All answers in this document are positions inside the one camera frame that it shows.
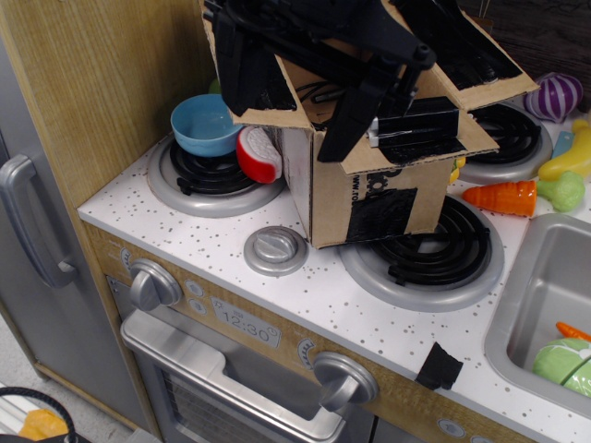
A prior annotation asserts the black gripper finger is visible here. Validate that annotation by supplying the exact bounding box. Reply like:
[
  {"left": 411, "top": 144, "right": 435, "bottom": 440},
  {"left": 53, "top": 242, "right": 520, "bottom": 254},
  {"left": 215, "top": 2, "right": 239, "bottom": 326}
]
[
  {"left": 318, "top": 56, "right": 418, "bottom": 162},
  {"left": 214, "top": 13, "right": 273, "bottom": 115}
]

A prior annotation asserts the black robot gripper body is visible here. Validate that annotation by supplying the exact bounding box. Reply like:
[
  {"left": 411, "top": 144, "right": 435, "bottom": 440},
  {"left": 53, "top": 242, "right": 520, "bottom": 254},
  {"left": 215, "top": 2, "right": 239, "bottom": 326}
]
[{"left": 204, "top": 1, "right": 436, "bottom": 71}]

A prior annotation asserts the cardboard box with black tape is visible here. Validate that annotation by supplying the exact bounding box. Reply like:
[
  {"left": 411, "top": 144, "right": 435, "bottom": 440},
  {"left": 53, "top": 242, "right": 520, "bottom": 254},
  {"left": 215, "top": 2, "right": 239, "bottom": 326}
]
[{"left": 199, "top": 0, "right": 541, "bottom": 251}]

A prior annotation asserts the green toy behind box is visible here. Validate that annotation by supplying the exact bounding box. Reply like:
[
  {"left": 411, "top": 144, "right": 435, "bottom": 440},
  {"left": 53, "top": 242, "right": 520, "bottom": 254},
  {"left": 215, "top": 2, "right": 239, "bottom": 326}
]
[{"left": 208, "top": 78, "right": 222, "bottom": 94}]

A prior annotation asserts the blue plastic toy bowl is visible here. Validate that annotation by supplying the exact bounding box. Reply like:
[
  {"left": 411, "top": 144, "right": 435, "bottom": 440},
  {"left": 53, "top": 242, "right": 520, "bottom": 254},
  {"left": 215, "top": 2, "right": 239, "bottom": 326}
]
[{"left": 170, "top": 94, "right": 242, "bottom": 158}]

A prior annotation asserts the red white toy cheese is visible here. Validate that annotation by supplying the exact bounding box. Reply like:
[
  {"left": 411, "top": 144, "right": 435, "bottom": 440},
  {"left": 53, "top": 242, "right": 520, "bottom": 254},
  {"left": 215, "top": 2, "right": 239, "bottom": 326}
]
[{"left": 236, "top": 126, "right": 283, "bottom": 184}]

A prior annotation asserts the yellow toy corn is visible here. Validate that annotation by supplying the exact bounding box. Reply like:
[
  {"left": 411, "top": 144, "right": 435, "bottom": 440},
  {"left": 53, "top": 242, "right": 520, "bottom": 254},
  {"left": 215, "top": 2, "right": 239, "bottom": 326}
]
[{"left": 448, "top": 157, "right": 466, "bottom": 185}]

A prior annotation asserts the rear left stove burner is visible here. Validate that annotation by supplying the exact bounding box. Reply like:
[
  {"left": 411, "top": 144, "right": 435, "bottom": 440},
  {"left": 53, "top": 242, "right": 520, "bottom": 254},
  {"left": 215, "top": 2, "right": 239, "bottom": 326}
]
[{"left": 148, "top": 137, "right": 285, "bottom": 218}]

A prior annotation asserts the stove burner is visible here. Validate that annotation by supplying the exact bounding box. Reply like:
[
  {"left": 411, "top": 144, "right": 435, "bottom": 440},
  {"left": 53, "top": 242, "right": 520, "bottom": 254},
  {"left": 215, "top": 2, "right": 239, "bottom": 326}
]
[
  {"left": 148, "top": 137, "right": 285, "bottom": 218},
  {"left": 339, "top": 195, "right": 504, "bottom": 313},
  {"left": 459, "top": 103, "right": 553, "bottom": 185}
]

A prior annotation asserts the rear right stove burner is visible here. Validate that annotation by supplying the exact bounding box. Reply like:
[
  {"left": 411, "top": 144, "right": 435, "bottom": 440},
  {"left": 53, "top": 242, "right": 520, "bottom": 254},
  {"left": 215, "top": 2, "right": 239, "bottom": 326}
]
[{"left": 459, "top": 103, "right": 553, "bottom": 185}]

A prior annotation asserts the purple striped toy onion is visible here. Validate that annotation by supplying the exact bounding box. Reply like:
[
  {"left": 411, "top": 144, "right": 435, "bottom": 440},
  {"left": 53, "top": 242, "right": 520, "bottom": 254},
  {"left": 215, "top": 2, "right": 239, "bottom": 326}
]
[{"left": 523, "top": 72, "right": 583, "bottom": 123}]

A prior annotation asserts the front right stove burner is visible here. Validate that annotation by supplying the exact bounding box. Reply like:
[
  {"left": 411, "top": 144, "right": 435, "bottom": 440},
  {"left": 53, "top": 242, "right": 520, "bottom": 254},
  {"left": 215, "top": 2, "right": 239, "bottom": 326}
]
[{"left": 339, "top": 195, "right": 504, "bottom": 313}]

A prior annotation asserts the blue toy knife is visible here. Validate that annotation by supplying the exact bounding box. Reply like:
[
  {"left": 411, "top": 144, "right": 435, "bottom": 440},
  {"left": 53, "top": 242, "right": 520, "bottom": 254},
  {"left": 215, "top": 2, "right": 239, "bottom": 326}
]
[{"left": 551, "top": 131, "right": 573, "bottom": 159}]

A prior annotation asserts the grey stovetop centre knob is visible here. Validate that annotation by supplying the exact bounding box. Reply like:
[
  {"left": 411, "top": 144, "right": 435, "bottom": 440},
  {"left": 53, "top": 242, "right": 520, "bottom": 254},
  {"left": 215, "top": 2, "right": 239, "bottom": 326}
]
[{"left": 244, "top": 226, "right": 308, "bottom": 277}]

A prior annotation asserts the yellow toy banana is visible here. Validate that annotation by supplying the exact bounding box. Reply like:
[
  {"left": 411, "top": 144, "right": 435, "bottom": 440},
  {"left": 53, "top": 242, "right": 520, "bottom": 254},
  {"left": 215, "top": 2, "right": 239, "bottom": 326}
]
[{"left": 537, "top": 119, "right": 590, "bottom": 181}]

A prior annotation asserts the green toy broccoli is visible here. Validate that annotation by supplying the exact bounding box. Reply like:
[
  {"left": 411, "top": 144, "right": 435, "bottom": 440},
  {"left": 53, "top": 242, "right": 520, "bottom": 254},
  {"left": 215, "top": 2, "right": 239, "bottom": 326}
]
[{"left": 537, "top": 171, "right": 585, "bottom": 212}]

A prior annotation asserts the left grey oven knob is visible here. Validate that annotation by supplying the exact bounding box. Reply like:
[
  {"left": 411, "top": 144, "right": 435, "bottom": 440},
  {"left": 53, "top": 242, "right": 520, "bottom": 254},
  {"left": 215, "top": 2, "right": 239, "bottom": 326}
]
[{"left": 129, "top": 258, "right": 183, "bottom": 311}]

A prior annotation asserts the grey oven knob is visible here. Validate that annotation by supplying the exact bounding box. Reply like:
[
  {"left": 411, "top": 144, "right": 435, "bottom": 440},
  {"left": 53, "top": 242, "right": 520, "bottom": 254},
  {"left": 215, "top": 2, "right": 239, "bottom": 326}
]
[
  {"left": 129, "top": 258, "right": 183, "bottom": 311},
  {"left": 313, "top": 352, "right": 379, "bottom": 412}
]

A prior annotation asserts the grey toy sink basin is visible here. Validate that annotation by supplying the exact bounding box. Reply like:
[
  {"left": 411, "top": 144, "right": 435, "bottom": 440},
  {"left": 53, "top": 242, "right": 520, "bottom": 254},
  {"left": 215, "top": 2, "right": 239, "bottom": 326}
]
[{"left": 485, "top": 214, "right": 590, "bottom": 418}]

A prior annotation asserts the oven clock display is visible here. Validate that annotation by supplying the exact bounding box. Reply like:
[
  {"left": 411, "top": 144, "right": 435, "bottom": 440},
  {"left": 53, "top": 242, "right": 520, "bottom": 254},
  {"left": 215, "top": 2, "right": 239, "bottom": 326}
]
[{"left": 211, "top": 297, "right": 282, "bottom": 349}]

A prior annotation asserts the black tape piece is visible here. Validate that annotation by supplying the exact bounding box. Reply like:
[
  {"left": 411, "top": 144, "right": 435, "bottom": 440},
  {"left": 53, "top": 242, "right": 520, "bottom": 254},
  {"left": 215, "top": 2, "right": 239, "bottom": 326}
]
[{"left": 415, "top": 342, "right": 464, "bottom": 390}]

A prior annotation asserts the right grey oven knob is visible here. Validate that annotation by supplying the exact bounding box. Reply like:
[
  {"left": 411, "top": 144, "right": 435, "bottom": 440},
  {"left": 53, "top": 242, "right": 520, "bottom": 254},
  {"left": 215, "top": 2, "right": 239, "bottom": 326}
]
[{"left": 313, "top": 352, "right": 379, "bottom": 412}]

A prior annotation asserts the small orange toy carrot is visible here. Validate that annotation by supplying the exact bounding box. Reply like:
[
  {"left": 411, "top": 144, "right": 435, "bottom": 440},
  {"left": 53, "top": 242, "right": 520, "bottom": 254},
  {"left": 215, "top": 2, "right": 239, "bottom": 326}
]
[{"left": 556, "top": 321, "right": 591, "bottom": 341}]

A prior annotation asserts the green toy cabbage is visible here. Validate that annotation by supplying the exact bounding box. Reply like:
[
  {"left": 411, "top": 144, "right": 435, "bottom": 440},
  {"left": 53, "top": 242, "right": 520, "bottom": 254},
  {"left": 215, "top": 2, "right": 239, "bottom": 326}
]
[{"left": 532, "top": 338, "right": 590, "bottom": 397}]

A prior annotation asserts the grey toy fridge door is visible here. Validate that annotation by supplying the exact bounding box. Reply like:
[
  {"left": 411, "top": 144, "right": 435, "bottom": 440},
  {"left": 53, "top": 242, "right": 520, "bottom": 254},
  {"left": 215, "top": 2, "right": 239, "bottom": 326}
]
[{"left": 1, "top": 52, "right": 151, "bottom": 430}]

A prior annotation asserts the grey fridge door handle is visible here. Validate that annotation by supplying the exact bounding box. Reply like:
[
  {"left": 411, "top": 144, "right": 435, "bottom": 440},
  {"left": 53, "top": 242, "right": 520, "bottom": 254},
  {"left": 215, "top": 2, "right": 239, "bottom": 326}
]
[{"left": 1, "top": 154, "right": 78, "bottom": 289}]

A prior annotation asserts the grey oven door handle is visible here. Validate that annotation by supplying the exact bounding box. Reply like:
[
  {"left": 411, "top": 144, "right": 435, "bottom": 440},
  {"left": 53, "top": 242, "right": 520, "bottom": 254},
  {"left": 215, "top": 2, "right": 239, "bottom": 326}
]
[{"left": 121, "top": 310, "right": 347, "bottom": 442}]

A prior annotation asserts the black ring with orange object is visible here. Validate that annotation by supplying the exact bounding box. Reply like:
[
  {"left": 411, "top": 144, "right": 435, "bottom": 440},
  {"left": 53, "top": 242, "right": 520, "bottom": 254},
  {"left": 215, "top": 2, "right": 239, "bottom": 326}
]
[{"left": 0, "top": 386, "right": 78, "bottom": 443}]

